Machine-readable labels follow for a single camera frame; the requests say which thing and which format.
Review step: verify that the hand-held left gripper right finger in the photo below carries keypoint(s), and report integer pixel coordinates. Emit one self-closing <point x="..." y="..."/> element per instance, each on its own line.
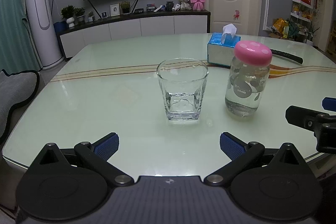
<point x="231" y="146"/>

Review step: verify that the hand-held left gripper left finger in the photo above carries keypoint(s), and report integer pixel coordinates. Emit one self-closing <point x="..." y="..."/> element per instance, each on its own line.
<point x="107" y="146"/>

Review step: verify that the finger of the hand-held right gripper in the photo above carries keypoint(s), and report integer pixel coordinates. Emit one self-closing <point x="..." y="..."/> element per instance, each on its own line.
<point x="329" y="103"/>
<point x="299" y="115"/>

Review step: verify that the clear glass bottle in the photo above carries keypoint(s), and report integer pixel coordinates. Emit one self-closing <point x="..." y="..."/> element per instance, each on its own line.
<point x="246" y="87"/>

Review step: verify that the clear glass cup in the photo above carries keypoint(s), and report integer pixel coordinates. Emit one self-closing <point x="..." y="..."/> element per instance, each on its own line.
<point x="181" y="98"/>

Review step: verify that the pink spotted ball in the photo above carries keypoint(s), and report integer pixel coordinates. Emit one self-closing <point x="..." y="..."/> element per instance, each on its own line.
<point x="253" y="52"/>

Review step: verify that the black remote control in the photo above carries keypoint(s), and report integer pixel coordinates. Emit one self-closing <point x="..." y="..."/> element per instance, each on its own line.
<point x="288" y="56"/>

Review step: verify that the pile of yellow bags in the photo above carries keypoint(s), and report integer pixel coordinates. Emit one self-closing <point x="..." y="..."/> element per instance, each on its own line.
<point x="282" y="27"/>

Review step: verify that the blue tissue box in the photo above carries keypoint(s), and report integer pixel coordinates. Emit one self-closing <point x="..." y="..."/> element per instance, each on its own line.
<point x="218" y="53"/>

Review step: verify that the white storage rack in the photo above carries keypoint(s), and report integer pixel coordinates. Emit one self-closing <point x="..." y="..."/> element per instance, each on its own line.
<point x="302" y="11"/>

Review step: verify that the grey wavy-edged seat cushion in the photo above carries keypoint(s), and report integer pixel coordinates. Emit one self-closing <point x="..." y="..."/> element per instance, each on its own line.
<point x="15" y="92"/>

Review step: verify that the pink pig door sticker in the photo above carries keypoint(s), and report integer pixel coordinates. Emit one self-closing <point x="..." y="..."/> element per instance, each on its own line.
<point x="237" y="14"/>

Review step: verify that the white television cabinet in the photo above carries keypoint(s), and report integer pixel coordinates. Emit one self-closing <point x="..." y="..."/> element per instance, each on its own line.
<point x="131" y="28"/>

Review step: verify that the blue bin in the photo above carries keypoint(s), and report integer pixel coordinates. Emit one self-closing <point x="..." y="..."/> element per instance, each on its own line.
<point x="59" y="26"/>

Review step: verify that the tiny potted plant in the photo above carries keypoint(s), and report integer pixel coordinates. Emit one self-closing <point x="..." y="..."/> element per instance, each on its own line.
<point x="90" y="16"/>

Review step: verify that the small green potted plant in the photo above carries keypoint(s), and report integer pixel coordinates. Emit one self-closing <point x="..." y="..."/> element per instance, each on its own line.
<point x="80" y="14"/>

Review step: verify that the potted plant in white pot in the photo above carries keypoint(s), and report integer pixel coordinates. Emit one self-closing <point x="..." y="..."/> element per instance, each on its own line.
<point x="68" y="14"/>

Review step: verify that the potted plant in dark pot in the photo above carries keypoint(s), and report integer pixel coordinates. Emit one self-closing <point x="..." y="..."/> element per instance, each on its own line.
<point x="125" y="6"/>

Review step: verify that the black jar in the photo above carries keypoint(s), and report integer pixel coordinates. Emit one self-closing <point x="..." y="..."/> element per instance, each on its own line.
<point x="169" y="5"/>

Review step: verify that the white standing air conditioner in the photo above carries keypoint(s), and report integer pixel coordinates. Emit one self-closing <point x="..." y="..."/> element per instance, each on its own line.
<point x="39" y="3"/>

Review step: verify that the teal curtain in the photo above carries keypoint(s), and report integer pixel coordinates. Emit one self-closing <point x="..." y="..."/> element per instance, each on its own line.
<point x="13" y="16"/>

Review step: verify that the small dark photo frame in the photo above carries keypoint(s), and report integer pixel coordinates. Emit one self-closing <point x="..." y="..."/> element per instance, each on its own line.
<point x="104" y="14"/>

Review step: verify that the white photo frame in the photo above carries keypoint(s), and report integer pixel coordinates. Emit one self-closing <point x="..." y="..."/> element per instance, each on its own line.
<point x="114" y="9"/>

